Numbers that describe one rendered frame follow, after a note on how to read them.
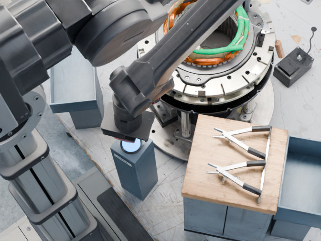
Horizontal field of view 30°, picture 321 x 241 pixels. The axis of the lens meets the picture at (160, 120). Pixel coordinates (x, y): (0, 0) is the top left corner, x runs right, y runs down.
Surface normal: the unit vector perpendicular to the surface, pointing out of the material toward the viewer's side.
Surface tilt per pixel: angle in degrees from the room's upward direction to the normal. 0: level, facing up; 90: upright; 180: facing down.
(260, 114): 0
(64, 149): 0
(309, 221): 90
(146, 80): 53
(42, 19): 26
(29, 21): 19
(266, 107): 0
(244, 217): 90
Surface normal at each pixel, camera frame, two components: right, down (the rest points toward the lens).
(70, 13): 0.12, -0.24
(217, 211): -0.22, 0.88
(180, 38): -0.54, 0.29
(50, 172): 0.61, 0.70
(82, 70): -0.04, -0.45
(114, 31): -0.08, -0.10
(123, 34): 0.60, 0.79
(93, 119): 0.10, 0.89
